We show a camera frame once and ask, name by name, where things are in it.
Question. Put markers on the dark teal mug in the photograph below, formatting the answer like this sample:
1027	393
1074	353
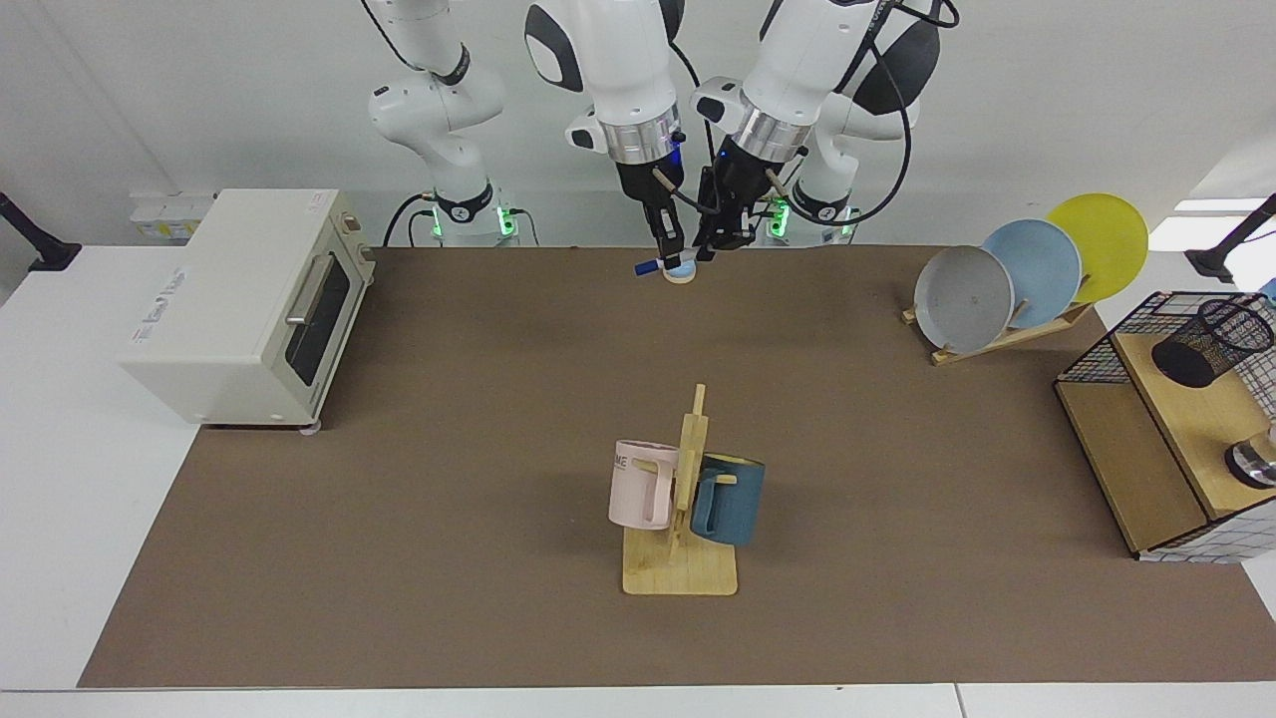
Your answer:
738	499

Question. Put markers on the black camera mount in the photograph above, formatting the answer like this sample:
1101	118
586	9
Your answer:
1211	261
45	254

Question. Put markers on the wooden plate rack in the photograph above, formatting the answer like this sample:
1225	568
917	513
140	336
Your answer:
997	342

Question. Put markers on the light blue plate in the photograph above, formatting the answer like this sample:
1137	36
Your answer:
1042	269

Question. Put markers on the grey plate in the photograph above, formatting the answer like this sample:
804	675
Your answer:
962	299

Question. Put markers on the wooden cup stand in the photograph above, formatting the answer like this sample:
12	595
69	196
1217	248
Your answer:
678	578

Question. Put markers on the small blue round bell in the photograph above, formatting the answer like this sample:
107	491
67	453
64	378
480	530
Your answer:
681	276

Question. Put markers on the yellow plate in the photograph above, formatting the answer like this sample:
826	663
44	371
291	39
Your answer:
1107	244

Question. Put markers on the pink mug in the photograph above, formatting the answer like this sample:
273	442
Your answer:
628	489

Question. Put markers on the blue and white marker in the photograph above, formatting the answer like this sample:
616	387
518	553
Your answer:
646	268

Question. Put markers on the pale toaster oven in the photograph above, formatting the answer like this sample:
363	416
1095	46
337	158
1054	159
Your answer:
239	279

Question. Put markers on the glass lid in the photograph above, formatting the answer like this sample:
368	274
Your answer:
1251	464

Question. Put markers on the brown table cloth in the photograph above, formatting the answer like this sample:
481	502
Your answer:
897	598

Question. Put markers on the black mesh pen holder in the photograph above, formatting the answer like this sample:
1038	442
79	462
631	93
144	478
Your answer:
1196	354

